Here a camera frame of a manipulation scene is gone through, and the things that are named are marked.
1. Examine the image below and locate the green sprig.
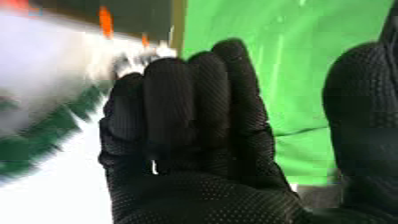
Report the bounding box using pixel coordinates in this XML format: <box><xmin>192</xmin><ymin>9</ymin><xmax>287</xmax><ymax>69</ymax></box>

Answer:
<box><xmin>0</xmin><ymin>83</ymin><xmax>116</xmax><ymax>183</ymax></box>

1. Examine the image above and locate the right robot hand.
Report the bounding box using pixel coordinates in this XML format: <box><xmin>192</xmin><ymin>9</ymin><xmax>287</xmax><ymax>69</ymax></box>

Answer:
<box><xmin>96</xmin><ymin>6</ymin><xmax>398</xmax><ymax>224</ymax></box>

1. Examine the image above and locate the white sheet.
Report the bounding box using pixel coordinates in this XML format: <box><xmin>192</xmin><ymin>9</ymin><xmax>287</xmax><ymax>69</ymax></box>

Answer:
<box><xmin>0</xmin><ymin>9</ymin><xmax>180</xmax><ymax>224</ymax></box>

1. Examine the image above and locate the white flower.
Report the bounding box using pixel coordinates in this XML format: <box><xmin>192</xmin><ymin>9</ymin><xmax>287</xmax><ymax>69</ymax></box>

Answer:
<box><xmin>112</xmin><ymin>42</ymin><xmax>180</xmax><ymax>80</ymax></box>

